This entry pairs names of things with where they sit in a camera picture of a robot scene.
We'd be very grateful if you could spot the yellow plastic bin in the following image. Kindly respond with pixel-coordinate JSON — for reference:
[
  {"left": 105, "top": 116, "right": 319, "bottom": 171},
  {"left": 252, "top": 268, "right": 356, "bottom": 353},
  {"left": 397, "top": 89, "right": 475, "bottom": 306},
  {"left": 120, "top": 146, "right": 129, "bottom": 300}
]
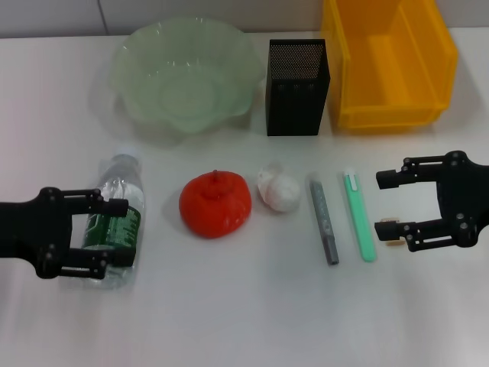
[{"left": 319, "top": 0, "right": 459, "bottom": 129}]

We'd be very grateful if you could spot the grey marker pen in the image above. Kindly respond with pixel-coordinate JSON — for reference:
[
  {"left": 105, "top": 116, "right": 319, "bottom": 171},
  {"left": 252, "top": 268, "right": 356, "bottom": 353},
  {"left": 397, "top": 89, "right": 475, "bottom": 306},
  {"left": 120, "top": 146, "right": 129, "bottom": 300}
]
[{"left": 308, "top": 174, "right": 340, "bottom": 267}]

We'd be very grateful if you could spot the green glass fruit plate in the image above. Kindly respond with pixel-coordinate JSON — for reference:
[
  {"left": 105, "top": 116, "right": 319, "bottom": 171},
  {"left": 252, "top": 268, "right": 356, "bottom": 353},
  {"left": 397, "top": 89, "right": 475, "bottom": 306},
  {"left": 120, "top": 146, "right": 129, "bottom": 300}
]
[{"left": 110, "top": 15, "right": 267, "bottom": 135}]

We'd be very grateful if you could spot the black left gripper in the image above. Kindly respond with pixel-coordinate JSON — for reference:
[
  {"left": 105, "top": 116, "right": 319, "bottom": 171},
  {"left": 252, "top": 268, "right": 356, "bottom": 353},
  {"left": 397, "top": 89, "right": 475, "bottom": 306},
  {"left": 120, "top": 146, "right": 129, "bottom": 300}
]
[{"left": 0, "top": 187, "right": 137, "bottom": 280}]

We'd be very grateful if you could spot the black mesh pen holder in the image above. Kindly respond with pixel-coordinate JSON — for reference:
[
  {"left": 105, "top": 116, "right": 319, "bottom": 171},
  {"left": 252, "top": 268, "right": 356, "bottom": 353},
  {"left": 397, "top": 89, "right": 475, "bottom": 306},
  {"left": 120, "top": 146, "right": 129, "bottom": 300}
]
[{"left": 265, "top": 37, "right": 332, "bottom": 138}]

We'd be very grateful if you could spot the beige eraser with barcode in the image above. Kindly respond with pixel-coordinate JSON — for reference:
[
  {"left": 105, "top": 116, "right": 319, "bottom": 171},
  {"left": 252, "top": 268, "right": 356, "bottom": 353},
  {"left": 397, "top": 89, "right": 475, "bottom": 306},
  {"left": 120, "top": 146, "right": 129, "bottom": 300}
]
[{"left": 381, "top": 216, "right": 400, "bottom": 248}]

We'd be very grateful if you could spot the mint green utility knife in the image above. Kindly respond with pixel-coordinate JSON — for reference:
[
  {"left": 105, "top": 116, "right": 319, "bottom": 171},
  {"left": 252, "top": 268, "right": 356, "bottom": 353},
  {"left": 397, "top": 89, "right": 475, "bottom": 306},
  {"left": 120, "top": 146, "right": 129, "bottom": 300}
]
[{"left": 342, "top": 167, "right": 378, "bottom": 263}]

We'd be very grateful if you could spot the clear green-label water bottle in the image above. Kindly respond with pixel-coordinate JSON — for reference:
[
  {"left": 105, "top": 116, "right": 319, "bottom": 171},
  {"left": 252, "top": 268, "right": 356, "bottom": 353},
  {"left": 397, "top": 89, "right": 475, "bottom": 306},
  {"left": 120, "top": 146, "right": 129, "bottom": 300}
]
[{"left": 70, "top": 152, "right": 146, "bottom": 291}]

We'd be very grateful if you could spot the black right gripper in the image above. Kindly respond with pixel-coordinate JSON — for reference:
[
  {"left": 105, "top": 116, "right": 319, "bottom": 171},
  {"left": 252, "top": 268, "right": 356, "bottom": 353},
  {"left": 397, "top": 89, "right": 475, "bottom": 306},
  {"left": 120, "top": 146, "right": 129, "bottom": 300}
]
[{"left": 374, "top": 151, "right": 489, "bottom": 252}]

